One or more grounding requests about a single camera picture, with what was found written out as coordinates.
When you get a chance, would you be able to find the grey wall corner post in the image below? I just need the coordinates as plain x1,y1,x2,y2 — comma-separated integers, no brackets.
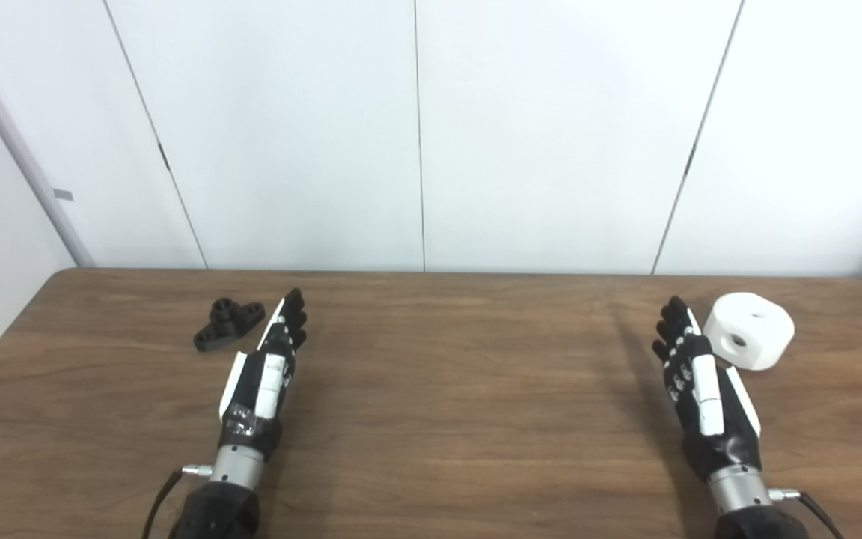
0,15,95,268

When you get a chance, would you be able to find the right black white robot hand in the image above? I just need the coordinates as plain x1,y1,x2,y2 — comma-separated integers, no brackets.
651,296,763,484

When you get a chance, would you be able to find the round white piece with holes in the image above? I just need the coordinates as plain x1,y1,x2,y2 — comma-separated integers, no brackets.
703,292,796,371

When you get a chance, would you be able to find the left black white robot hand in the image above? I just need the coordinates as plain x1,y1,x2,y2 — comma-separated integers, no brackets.
218,287,309,461

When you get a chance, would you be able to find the black flanged holder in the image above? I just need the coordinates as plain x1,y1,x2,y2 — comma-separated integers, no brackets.
193,297,266,353

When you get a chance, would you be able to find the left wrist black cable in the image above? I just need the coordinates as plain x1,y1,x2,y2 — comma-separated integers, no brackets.
141,465,213,539

